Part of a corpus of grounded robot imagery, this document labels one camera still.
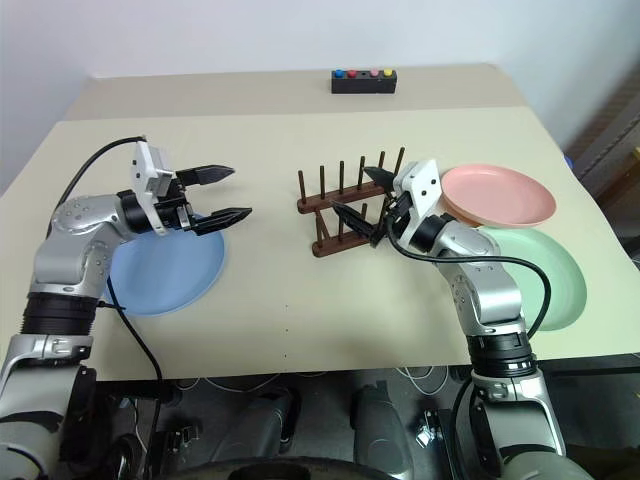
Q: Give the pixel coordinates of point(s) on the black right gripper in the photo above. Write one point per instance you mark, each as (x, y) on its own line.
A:
(395, 215)

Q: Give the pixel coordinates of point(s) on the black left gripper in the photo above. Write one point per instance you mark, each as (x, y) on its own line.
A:
(175, 210)

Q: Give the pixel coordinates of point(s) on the blue plate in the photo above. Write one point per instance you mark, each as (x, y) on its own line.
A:
(165, 270)

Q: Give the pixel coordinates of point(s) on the pink plate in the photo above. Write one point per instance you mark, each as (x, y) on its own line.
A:
(495, 192)

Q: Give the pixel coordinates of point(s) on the green plate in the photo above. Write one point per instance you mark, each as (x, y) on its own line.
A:
(560, 280)

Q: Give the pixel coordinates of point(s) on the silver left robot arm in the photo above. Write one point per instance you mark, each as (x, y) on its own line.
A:
(65, 250)

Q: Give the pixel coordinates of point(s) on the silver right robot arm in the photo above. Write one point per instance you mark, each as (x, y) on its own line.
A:
(480, 250)

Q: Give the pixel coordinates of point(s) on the brown wooden dish rack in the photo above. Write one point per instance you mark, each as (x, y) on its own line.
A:
(345, 194)

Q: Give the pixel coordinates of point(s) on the dark metal shelf rack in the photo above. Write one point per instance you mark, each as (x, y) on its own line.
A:
(610, 140)

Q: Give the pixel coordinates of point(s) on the black button box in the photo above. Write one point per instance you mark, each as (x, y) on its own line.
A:
(362, 86)

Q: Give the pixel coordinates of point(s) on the black zip tie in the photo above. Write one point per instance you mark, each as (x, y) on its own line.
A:
(112, 305)

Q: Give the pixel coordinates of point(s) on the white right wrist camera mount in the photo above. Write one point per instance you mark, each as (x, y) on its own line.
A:
(425, 185)

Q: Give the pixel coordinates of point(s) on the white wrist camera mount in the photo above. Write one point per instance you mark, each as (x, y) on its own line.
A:
(425, 185)
(145, 180)

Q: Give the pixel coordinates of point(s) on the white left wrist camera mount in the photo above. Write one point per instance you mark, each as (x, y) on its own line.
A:
(145, 180)

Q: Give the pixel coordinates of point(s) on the black metal clamp bracket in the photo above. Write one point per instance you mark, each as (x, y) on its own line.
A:
(425, 430)
(184, 436)

